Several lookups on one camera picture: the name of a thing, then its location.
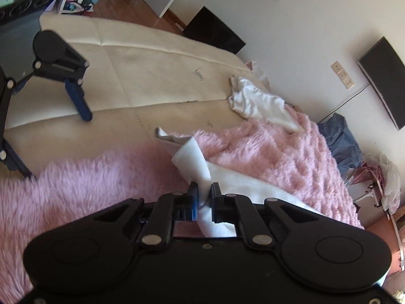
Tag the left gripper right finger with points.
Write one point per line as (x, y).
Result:
(239, 211)

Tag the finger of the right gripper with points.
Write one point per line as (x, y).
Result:
(12, 161)
(47, 55)

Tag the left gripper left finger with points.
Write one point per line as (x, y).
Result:
(168, 209)

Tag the white Nevada sweatshirt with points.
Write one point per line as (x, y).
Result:
(189, 160)

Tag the blue clothes bag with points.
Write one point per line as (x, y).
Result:
(342, 143)

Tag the pink fluffy blanket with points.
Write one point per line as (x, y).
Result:
(83, 167)

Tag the cream mattress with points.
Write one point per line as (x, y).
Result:
(139, 78)

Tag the crumpled white garment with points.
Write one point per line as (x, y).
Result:
(250, 102)

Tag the white folding side table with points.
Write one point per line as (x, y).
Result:
(365, 187)

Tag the brown plastic storage bin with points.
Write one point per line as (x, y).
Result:
(385, 229)

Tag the translucent plastic bag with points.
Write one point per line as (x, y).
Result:
(392, 186)

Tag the wall power sockets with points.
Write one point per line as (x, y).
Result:
(343, 75)

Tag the black wall television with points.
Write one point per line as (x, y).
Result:
(385, 70)

